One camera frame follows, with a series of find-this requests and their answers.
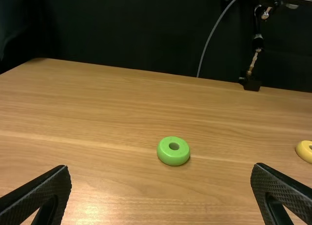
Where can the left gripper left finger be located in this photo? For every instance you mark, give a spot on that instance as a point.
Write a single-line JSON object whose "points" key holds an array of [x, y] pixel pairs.
{"points": [[29, 195]]}

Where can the black clamp stand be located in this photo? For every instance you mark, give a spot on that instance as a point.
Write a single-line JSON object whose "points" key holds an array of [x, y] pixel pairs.
{"points": [[252, 83]]}

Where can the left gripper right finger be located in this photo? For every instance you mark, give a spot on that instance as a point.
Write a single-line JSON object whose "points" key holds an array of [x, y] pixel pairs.
{"points": [[280, 186]]}

